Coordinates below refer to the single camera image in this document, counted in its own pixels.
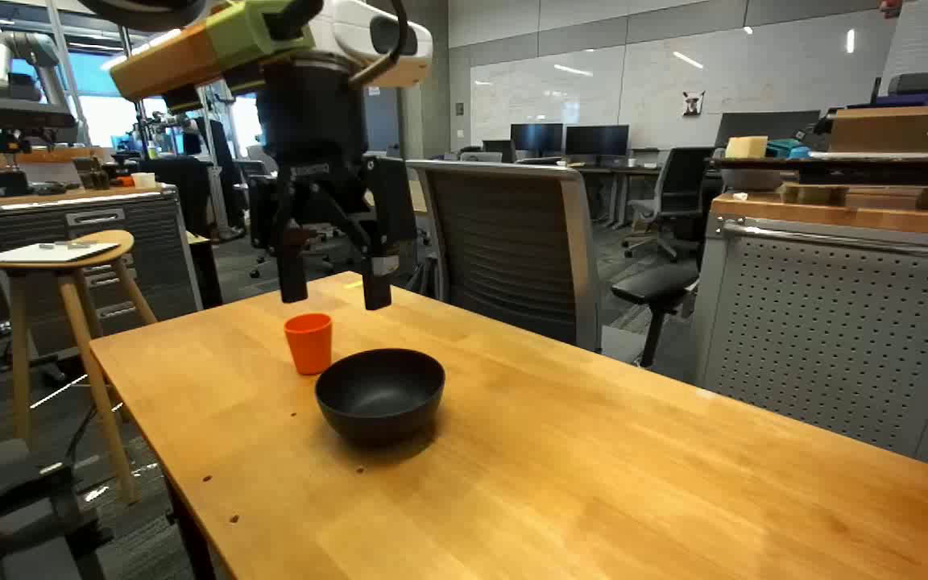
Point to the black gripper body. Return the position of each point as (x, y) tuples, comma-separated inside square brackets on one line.
[(312, 123)]

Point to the black bowl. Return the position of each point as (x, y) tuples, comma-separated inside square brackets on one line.
[(380, 395)]

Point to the grey perforated metal cabinet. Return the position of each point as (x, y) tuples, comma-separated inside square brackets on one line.
[(838, 322)]

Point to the large dark monitor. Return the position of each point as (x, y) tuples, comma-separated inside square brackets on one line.
[(764, 127)]

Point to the grey mesh office chair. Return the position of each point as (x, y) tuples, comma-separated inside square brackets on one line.
[(507, 253)]

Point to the beige foam block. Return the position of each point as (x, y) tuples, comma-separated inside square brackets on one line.
[(746, 146)]

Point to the small wall poster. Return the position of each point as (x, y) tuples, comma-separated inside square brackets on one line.
[(695, 104)]

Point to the black computer monitor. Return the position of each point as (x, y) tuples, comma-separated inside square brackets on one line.
[(596, 138), (535, 138)]

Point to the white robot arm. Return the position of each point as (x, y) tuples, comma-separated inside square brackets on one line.
[(363, 34)]

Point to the wooden stool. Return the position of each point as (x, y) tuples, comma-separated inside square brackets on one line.
[(74, 322)]

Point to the grey drawer cabinet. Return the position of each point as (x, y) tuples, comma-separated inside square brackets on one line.
[(112, 241)]

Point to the wooden shelf box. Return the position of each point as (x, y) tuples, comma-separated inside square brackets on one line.
[(893, 127)]

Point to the black office chair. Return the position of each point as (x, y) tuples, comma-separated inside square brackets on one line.
[(662, 276)]

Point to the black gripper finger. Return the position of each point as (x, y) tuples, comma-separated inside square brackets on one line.
[(291, 267), (377, 282)]

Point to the orange plastic cup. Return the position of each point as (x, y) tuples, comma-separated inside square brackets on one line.
[(312, 342)]

